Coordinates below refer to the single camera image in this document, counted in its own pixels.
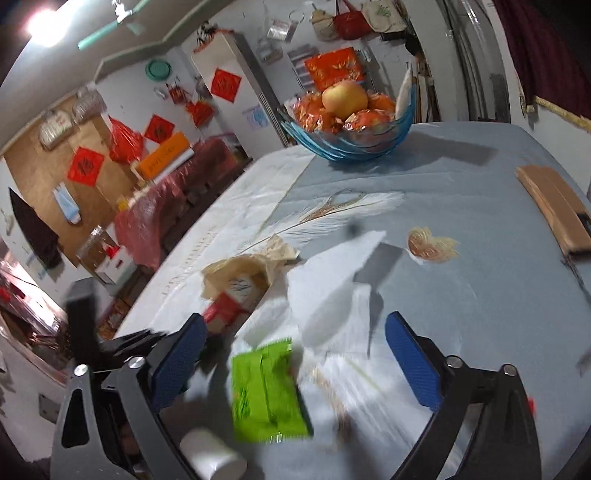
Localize drawing paper on fridge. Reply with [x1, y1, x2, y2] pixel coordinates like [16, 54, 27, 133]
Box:
[243, 105, 269, 130]

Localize green wall plate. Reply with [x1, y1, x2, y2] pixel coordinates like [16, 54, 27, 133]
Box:
[145, 58, 173, 80]

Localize green tissue packet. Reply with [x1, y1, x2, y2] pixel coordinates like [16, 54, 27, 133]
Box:
[231, 339, 315, 445]

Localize beige paper bag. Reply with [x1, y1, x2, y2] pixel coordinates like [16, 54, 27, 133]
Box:
[202, 233, 301, 305]

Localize white paper roll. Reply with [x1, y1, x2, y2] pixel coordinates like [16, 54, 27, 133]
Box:
[179, 427, 249, 480]

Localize red diamond fridge sticker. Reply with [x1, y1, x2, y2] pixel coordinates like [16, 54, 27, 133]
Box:
[211, 68, 242, 103]

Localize white refrigerator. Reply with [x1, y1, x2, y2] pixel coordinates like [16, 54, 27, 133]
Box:
[191, 30, 294, 162]

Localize yellow red apple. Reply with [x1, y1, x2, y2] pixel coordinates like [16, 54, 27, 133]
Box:
[322, 80, 369, 119]

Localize black hanging cloth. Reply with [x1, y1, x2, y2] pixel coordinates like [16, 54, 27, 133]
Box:
[8, 187, 63, 271]

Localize red gift box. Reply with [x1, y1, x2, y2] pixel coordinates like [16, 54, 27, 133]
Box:
[304, 47, 365, 93]

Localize blue glass fruit bowl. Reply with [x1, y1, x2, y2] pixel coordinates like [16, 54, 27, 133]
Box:
[277, 85, 417, 162]

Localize hanging red plastic bag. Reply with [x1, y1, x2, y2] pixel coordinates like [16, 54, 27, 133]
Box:
[108, 116, 144, 163]

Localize white cardboard box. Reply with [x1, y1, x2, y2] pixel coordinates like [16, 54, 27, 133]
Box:
[95, 244, 134, 284]

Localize red diamond wall poster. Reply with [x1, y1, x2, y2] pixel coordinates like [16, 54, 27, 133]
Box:
[144, 114, 175, 145]
[68, 147, 106, 188]

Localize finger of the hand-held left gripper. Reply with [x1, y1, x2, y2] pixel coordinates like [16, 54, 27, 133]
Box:
[98, 329, 169, 357]

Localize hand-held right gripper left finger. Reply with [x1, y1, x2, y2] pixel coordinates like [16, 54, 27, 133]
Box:
[50, 313, 208, 480]

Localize hanging blue mask pack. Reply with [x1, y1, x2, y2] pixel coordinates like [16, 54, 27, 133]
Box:
[52, 182, 83, 225]

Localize clear hanging bag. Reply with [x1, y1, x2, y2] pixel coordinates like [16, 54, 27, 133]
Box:
[267, 18, 291, 43]

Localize red plastic covered table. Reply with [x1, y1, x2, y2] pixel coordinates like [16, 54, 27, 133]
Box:
[115, 137, 245, 273]

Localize plush toy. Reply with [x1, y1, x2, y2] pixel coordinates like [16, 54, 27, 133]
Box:
[196, 23, 220, 47]

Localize flat brown cardboard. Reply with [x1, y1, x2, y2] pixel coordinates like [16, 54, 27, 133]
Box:
[515, 165, 591, 254]

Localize beige tote bag green print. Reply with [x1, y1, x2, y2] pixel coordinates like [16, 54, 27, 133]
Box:
[360, 0, 407, 33]

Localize white tissue paper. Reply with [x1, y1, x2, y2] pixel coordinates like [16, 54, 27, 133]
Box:
[287, 229, 389, 358]

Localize plain beige bag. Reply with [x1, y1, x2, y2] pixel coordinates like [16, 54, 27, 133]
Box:
[309, 4, 342, 41]

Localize small red box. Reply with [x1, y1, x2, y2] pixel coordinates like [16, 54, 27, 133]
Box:
[203, 293, 252, 334]

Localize red tote bag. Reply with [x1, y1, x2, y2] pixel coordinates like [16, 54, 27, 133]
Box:
[333, 0, 372, 41]

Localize long orange box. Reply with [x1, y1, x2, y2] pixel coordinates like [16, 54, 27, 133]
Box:
[137, 131, 192, 180]

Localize ceiling lamp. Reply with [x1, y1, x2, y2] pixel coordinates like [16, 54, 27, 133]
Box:
[25, 4, 70, 47]

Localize pile of foil wrapped oranges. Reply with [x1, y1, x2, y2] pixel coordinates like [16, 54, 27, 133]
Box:
[290, 91, 398, 134]

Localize maroon curtain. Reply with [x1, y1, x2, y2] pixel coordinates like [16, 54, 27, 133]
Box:
[492, 0, 591, 134]

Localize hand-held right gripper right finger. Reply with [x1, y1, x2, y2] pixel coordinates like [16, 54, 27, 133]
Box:
[385, 311, 542, 480]

